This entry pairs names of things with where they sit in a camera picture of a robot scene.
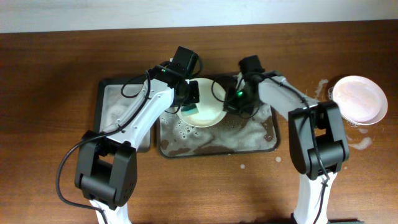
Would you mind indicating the left black soapy tray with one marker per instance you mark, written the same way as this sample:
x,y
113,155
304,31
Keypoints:
x,y
110,104

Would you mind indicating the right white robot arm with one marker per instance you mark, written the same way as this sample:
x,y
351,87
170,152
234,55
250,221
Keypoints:
x,y
318,145

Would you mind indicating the black soapy tray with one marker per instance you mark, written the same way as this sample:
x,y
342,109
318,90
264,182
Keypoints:
x,y
110,104
179,137

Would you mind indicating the green yellow sponge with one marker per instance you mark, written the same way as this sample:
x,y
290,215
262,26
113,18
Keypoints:
x,y
189,110

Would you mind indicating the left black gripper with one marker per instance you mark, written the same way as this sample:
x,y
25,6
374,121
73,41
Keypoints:
x,y
191,97

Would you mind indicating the right black soapy tray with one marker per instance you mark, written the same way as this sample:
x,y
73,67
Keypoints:
x,y
179,137

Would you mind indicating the white plate with red stain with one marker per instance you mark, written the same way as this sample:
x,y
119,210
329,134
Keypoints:
x,y
357,99

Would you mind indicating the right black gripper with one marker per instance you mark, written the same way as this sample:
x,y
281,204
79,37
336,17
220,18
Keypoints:
x,y
237,106

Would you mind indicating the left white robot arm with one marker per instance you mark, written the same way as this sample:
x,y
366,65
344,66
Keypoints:
x,y
106,171

